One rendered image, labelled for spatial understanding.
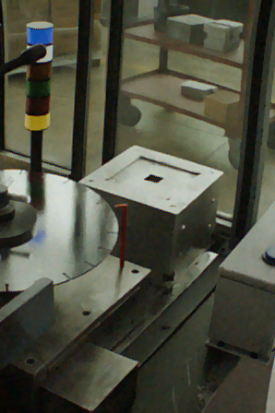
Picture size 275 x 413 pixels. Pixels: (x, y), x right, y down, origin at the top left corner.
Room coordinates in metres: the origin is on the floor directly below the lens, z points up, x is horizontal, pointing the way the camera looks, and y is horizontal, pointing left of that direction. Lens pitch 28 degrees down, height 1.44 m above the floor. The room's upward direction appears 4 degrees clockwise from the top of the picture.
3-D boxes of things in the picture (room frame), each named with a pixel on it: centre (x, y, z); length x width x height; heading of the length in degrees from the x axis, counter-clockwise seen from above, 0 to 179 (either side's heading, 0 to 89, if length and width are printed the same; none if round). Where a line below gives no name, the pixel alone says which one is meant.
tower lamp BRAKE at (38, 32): (1.12, 0.18, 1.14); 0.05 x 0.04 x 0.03; 62
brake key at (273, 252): (0.86, -0.21, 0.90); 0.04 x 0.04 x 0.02
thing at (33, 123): (1.12, 0.18, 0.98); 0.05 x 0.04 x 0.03; 62
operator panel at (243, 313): (0.92, -0.23, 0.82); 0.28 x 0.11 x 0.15; 152
